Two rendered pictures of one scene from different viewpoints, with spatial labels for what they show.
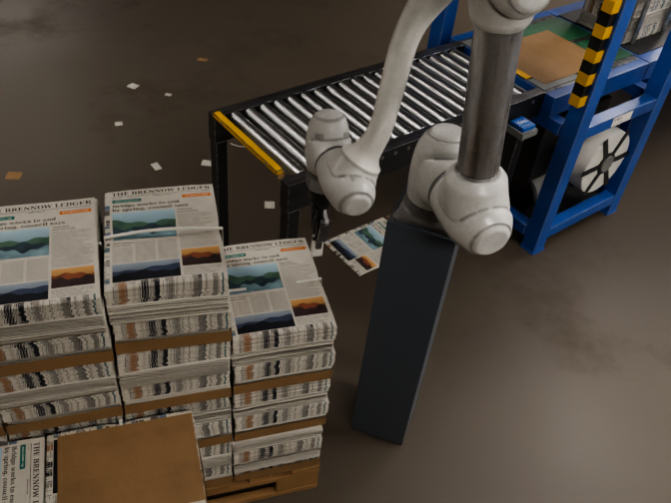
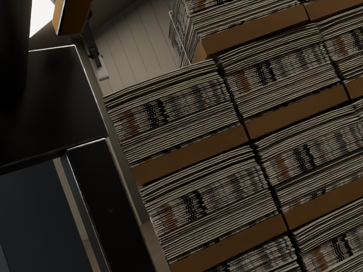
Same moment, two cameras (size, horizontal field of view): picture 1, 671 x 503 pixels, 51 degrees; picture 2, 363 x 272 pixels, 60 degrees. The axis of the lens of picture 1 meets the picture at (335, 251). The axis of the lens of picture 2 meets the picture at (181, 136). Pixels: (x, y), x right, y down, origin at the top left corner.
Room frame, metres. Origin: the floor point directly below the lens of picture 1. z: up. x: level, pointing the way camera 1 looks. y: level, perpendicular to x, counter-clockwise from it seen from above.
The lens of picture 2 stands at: (2.30, 0.36, 0.62)
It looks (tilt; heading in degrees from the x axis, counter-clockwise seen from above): 4 degrees up; 190
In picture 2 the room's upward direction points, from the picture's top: 22 degrees counter-clockwise
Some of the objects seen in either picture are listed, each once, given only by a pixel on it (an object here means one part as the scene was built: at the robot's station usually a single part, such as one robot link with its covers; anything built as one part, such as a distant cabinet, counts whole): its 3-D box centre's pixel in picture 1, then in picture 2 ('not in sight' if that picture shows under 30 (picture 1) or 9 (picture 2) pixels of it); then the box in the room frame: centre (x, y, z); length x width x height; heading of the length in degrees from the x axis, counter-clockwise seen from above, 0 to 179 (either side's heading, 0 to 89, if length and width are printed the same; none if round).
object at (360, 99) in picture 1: (375, 110); not in sight; (2.52, -0.09, 0.77); 0.47 x 0.05 x 0.05; 41
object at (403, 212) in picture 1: (433, 200); not in sight; (1.63, -0.26, 1.03); 0.22 x 0.18 x 0.06; 164
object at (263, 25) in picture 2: not in sight; (246, 41); (1.42, 0.46, 0.86); 0.29 x 0.16 x 0.04; 108
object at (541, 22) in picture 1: (546, 58); not in sight; (3.24, -0.90, 0.75); 0.70 x 0.65 x 0.10; 131
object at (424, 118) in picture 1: (399, 102); not in sight; (2.61, -0.19, 0.77); 0.47 x 0.05 x 0.05; 41
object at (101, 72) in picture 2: not in sight; (100, 67); (1.45, 0.05, 0.96); 0.03 x 0.01 x 0.07; 111
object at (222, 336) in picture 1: (172, 319); not in sight; (1.21, 0.40, 0.86); 0.29 x 0.16 x 0.04; 108
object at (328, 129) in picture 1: (329, 144); not in sight; (1.44, 0.05, 1.30); 0.13 x 0.11 x 0.16; 22
